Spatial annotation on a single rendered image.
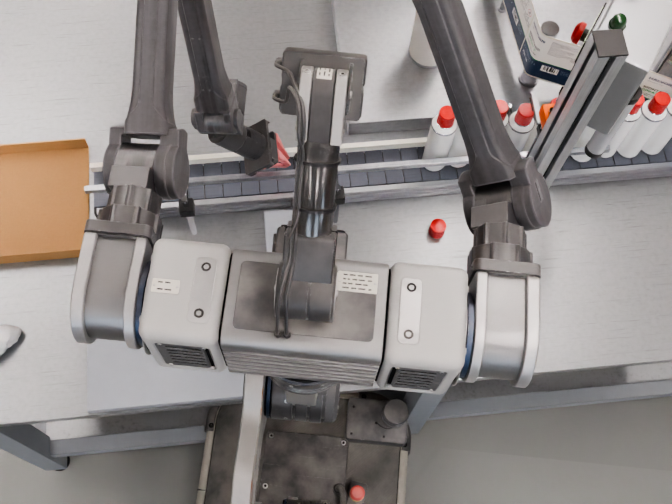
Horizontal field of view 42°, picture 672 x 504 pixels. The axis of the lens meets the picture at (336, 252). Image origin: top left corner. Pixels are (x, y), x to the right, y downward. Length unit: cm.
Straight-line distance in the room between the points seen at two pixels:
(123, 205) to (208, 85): 43
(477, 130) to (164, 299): 46
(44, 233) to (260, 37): 67
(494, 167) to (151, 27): 51
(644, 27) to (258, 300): 71
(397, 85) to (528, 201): 84
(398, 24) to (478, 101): 92
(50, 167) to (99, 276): 88
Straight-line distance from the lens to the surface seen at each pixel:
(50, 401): 180
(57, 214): 193
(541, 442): 265
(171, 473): 258
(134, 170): 120
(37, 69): 212
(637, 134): 191
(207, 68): 151
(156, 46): 125
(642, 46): 138
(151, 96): 124
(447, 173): 187
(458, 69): 115
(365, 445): 232
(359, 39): 203
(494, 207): 119
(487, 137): 117
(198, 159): 184
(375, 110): 193
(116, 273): 112
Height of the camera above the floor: 253
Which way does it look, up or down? 68 degrees down
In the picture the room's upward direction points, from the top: 5 degrees clockwise
